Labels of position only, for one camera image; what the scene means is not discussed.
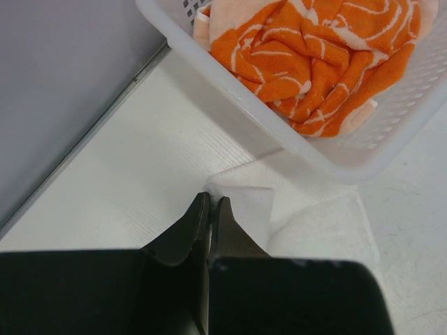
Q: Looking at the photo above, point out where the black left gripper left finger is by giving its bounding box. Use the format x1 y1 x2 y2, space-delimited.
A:
139 192 210 334

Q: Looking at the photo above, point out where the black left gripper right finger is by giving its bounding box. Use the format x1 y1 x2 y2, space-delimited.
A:
208 196 275 335

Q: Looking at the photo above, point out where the white towels pile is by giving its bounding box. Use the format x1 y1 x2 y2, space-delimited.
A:
205 151 381 276

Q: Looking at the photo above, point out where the white plastic mesh basket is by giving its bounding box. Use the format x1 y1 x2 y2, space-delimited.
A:
137 1 446 184

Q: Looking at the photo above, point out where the orange cloth in basket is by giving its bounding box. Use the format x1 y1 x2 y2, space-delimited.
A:
193 0 439 137

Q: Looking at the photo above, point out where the aluminium table edge rail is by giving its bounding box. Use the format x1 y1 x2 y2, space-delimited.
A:
1 42 170 239

